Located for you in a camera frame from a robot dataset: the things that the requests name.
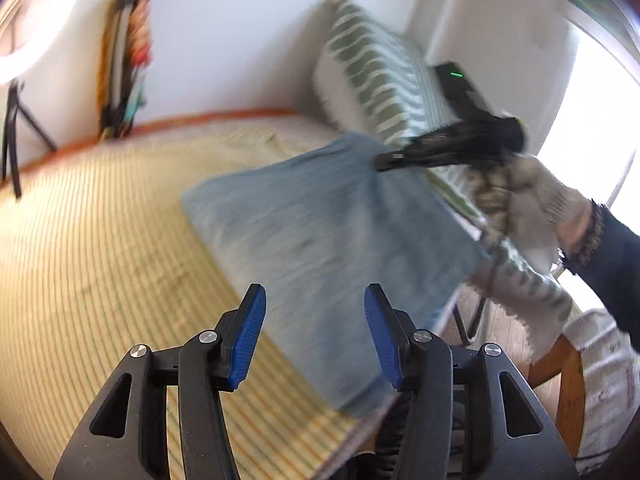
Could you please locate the black tripod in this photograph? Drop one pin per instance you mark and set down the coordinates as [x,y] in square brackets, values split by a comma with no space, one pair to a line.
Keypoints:
[12,110]

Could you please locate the window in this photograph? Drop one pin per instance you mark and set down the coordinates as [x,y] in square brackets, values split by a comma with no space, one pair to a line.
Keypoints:
[575,110]

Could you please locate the green patterned white cushion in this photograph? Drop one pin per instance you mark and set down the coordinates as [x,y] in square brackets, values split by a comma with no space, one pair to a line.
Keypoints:
[380,75]

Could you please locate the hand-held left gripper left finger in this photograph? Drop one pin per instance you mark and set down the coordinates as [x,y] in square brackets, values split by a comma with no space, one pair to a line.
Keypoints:
[245,340]

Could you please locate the folded wooden stand with cloths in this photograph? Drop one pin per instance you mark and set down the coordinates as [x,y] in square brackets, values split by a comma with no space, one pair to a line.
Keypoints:
[122,70]

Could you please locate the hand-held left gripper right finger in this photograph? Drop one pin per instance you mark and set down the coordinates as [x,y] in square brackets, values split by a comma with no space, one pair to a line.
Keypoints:
[382,340]

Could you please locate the person's right forearm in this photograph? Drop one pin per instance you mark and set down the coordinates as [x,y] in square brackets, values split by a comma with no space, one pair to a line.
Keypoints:
[615,270]

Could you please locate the blue denim pants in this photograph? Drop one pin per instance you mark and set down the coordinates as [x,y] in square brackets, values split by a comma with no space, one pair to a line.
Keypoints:
[325,220]

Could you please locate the white patterned cloth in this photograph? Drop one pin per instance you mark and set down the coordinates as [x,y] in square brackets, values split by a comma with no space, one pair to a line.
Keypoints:
[610,385]

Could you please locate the wooden chair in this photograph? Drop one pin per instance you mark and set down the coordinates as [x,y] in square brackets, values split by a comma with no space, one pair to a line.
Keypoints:
[570,375]

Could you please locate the striped yellow bedsheet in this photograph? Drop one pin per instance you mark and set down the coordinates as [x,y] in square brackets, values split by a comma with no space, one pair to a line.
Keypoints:
[125,260]

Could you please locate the person's right hand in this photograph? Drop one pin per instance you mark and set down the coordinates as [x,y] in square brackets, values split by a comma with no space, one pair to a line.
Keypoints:
[530,200]

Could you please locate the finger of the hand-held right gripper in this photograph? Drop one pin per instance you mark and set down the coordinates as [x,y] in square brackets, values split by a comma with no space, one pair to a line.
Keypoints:
[430,152]

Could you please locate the black metal leg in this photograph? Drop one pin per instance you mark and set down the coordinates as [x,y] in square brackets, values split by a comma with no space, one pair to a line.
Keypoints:
[472,320]

